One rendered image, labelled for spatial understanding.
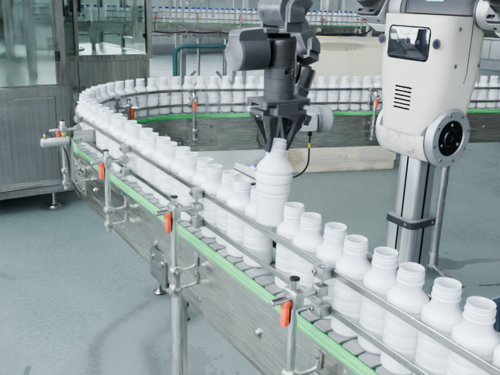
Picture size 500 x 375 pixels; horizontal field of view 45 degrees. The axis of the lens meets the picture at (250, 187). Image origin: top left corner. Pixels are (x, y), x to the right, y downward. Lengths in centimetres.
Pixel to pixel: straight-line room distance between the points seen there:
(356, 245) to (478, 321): 24
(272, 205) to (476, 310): 46
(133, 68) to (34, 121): 239
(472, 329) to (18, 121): 380
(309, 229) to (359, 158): 464
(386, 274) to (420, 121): 76
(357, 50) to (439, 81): 390
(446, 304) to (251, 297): 45
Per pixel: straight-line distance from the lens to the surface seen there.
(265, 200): 112
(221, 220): 130
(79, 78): 639
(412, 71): 163
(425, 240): 181
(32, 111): 435
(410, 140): 165
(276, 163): 110
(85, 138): 207
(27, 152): 440
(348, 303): 99
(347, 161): 564
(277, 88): 107
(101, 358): 280
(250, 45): 103
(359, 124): 305
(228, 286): 126
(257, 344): 122
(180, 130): 280
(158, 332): 295
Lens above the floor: 153
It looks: 18 degrees down
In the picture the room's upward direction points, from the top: 2 degrees clockwise
